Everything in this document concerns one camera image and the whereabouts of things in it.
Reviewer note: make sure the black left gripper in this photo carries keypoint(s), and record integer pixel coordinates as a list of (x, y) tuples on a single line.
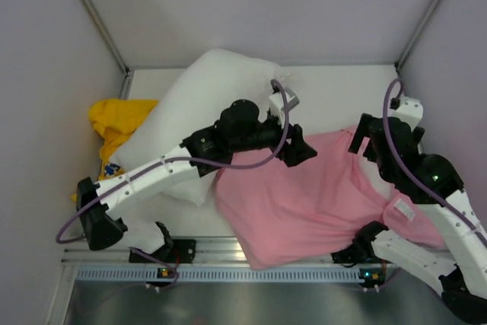
[(288, 142)]

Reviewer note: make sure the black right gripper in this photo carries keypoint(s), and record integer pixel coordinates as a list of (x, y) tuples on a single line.
[(365, 132)]

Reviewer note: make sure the pink pillowcase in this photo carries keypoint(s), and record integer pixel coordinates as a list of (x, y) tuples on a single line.
[(281, 214)]

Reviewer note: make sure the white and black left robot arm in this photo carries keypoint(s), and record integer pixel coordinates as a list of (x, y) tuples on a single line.
[(102, 205)]

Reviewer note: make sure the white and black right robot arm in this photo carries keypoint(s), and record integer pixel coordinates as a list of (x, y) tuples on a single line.
[(457, 272)]

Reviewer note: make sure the white pillow inside pillowcase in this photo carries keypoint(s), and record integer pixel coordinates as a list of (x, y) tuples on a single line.
[(370, 170)]

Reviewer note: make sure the white pillowcase care label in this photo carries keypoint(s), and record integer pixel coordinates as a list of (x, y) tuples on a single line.
[(405, 209)]

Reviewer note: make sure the bare white pillow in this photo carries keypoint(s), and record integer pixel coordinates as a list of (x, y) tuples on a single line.
[(195, 101)]

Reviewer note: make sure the yellow cloth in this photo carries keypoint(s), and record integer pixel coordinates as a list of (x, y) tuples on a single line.
[(115, 120)]

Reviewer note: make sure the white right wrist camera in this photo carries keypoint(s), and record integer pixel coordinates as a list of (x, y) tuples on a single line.
[(409, 111)]

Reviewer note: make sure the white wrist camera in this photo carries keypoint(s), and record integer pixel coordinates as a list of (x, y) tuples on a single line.
[(282, 103), (409, 111)]

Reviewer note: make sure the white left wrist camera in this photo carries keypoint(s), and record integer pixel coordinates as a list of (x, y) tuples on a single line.
[(282, 103)]

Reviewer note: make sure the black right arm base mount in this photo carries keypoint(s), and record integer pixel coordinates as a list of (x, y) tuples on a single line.
[(353, 255)]

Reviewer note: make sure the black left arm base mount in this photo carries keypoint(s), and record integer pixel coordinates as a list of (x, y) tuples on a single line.
[(176, 252)]

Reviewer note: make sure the left aluminium corner post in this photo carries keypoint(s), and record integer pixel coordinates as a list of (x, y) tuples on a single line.
[(104, 34)]

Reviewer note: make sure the aluminium corner post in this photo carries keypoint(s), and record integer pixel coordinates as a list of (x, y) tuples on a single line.
[(104, 34), (416, 34)]

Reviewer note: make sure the right aluminium corner post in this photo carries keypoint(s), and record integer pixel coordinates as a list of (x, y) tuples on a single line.
[(416, 34)]

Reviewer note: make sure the aluminium front rail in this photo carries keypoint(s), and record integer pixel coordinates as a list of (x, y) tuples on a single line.
[(210, 251)]

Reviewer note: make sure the grey slotted cable duct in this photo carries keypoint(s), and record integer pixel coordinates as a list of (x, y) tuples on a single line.
[(232, 274)]

